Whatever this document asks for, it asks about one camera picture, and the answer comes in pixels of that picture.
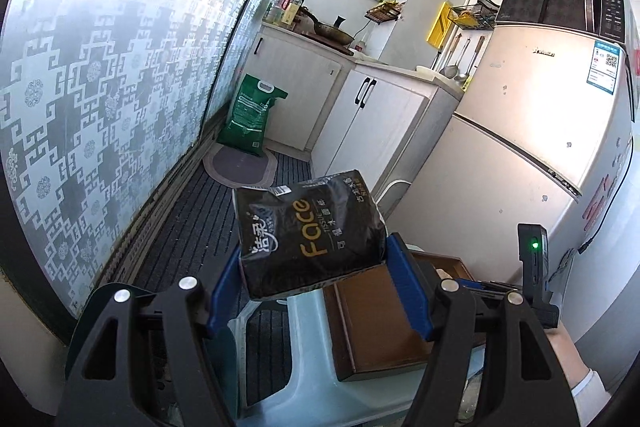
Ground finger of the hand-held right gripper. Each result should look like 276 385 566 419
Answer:
462 279 523 295

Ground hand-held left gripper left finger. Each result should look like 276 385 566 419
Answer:
52 242 246 427

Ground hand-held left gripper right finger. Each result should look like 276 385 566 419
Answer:
387 232 576 427

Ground brown wooden tray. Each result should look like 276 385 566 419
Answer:
322 252 488 383

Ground black tissue pack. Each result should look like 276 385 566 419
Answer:
232 169 388 302

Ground person's right forearm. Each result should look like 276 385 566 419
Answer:
545 322 613 427

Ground grey striped floor rug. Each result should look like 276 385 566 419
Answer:
132 152 321 408

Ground white folded stool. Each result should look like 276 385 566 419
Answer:
377 179 413 208

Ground red fridge stickers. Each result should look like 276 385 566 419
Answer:
582 137 633 233

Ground light blue plastic stool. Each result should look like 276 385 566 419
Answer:
227 247 481 427

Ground pale pink fridge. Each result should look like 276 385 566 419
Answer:
395 23 636 333

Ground grey oval mat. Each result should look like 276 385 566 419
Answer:
202 147 277 188

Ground white two-door cabinet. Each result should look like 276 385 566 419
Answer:
311 59 466 202

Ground green rice bag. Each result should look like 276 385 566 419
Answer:
217 74 289 158

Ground blue label sticker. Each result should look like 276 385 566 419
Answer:
586 39 626 95

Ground white cabinet under stove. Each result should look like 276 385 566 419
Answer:
250 24 357 152

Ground hanging metal ladle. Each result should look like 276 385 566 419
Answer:
442 37 473 80

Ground patterned frosted sliding door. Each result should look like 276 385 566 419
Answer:
0 0 321 323

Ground hanging spatula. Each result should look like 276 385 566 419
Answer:
435 34 461 75

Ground dark stovetop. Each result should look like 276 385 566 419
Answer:
300 29 355 56

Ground yellow cutting board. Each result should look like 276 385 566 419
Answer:
426 1 453 49

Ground black microwave oven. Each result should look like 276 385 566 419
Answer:
495 0 628 44

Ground frying pan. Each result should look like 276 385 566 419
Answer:
299 9 356 46

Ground clear bottle with red cap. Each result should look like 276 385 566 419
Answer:
272 0 296 25

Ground yellow oil bottle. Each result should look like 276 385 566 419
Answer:
285 0 305 28

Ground hanging wooden-handled utensil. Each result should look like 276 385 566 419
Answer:
457 36 487 88

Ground black wire rack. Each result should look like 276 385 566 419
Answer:
446 0 498 29

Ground wall spice rack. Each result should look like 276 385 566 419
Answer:
364 0 403 24

